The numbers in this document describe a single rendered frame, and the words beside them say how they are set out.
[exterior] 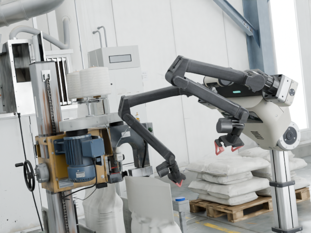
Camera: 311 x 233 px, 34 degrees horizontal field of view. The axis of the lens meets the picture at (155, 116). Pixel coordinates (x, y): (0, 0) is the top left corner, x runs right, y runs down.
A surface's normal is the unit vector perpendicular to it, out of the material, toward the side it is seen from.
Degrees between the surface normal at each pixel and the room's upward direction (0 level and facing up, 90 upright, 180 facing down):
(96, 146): 90
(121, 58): 90
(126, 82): 90
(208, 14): 90
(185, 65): 107
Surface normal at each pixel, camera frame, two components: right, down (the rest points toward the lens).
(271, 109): 0.45, 0.00
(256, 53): -0.86, 0.13
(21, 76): 0.25, -0.73
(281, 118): 0.74, 0.37
